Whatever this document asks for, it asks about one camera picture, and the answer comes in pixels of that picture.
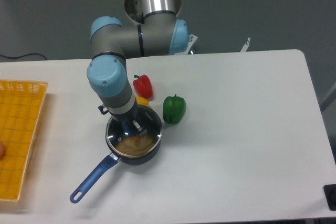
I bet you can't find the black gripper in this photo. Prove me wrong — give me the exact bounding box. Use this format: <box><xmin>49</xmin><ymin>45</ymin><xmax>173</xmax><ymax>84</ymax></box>
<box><xmin>98</xmin><ymin>103</ymin><xmax>147</xmax><ymax>137</ymax></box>

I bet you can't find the glass pot lid blue knob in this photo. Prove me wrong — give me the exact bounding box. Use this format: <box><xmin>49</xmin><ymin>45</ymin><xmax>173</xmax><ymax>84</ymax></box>
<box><xmin>105</xmin><ymin>105</ymin><xmax>162</xmax><ymax>159</ymax></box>

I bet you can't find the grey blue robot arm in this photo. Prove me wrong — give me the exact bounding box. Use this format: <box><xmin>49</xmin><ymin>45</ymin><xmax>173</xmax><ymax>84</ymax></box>
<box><xmin>87</xmin><ymin>0</ymin><xmax>189</xmax><ymax>136</ymax></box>

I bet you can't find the yellow bell pepper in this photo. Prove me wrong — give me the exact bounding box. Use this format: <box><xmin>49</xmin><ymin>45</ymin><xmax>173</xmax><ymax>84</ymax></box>
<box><xmin>135</xmin><ymin>96</ymin><xmax>149</xmax><ymax>106</ymax></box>

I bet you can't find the baked pastry turnover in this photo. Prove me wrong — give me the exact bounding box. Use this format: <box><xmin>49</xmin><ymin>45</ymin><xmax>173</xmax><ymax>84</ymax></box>
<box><xmin>115</xmin><ymin>134</ymin><xmax>156</xmax><ymax>156</ymax></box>

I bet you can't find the red bell pepper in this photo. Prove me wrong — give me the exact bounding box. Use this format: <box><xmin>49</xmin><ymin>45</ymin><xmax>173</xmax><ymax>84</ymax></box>
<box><xmin>133</xmin><ymin>74</ymin><xmax>153</xmax><ymax>100</ymax></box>

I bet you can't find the green bell pepper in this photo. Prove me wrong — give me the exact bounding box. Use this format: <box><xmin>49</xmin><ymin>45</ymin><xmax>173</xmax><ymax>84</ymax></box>
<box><xmin>162</xmin><ymin>94</ymin><xmax>186</xmax><ymax>125</ymax></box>

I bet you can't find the yellow wicker basket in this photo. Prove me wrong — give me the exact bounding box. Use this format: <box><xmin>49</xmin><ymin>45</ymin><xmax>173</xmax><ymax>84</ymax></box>
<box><xmin>1</xmin><ymin>80</ymin><xmax>48</xmax><ymax>202</ymax></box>

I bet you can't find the black object table edge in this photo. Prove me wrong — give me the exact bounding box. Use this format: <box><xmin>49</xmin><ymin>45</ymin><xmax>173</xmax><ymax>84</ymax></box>
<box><xmin>323</xmin><ymin>184</ymin><xmax>336</xmax><ymax>211</ymax></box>

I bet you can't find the dark pot blue handle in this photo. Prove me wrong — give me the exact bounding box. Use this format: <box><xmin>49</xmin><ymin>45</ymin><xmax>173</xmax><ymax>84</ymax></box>
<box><xmin>70</xmin><ymin>105</ymin><xmax>162</xmax><ymax>204</ymax></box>

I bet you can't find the black cable on floor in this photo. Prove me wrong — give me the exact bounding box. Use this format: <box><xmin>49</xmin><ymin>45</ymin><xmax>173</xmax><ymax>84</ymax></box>
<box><xmin>0</xmin><ymin>53</ymin><xmax>48</xmax><ymax>61</ymax></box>

